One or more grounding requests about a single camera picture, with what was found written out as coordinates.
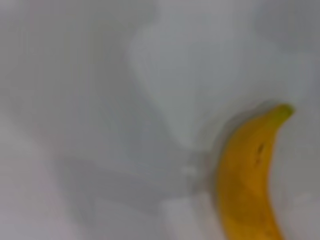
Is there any yellow banana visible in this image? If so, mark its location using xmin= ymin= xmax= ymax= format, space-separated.
xmin=215 ymin=103 xmax=296 ymax=240

